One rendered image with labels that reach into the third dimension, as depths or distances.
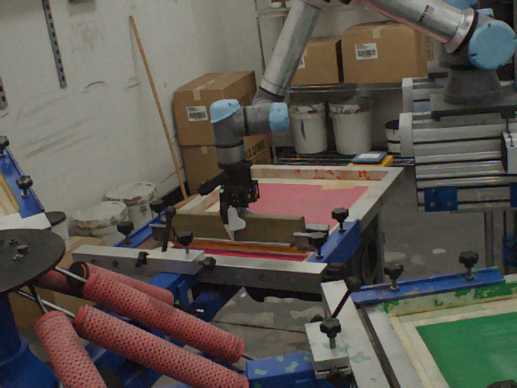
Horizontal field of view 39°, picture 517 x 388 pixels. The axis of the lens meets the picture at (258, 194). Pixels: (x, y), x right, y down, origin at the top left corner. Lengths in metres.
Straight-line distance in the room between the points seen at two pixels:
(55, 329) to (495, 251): 1.62
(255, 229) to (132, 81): 3.16
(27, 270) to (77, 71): 3.44
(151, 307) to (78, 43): 3.41
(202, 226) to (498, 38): 0.88
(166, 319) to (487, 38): 1.01
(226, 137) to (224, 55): 4.22
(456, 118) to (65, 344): 1.27
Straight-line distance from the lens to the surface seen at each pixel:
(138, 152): 5.02
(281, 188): 2.42
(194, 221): 2.01
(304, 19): 1.93
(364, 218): 2.03
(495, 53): 1.86
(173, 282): 1.67
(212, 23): 5.93
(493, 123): 2.04
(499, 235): 2.41
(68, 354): 1.10
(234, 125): 1.84
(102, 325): 1.18
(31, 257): 1.22
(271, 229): 1.90
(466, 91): 2.01
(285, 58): 1.93
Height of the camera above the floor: 1.73
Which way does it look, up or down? 19 degrees down
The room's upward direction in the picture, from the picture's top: 8 degrees counter-clockwise
